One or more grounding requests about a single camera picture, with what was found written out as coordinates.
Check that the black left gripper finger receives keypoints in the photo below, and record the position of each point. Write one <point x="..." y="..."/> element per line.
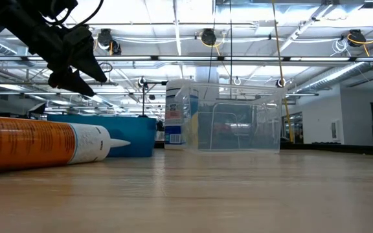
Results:
<point x="89" y="66"/>
<point x="70" y="82"/>

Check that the orange sealant tube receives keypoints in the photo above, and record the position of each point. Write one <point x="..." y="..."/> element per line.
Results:
<point x="28" y="142"/>

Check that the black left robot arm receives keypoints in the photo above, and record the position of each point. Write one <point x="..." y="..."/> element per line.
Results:
<point x="11" y="19"/>

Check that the Lysol wipes canister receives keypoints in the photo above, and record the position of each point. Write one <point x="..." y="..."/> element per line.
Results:
<point x="173" y="113"/>

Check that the black stand pole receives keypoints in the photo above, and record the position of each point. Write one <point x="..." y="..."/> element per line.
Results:
<point x="143" y="100"/>

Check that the teal plastic bin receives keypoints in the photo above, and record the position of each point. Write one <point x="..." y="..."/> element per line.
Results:
<point x="131" y="136"/>

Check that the clear plastic container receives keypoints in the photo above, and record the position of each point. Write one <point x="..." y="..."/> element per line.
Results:
<point x="238" y="129"/>

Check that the silver ventilation duct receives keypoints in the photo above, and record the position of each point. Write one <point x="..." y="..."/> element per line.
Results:
<point x="335" y="76"/>

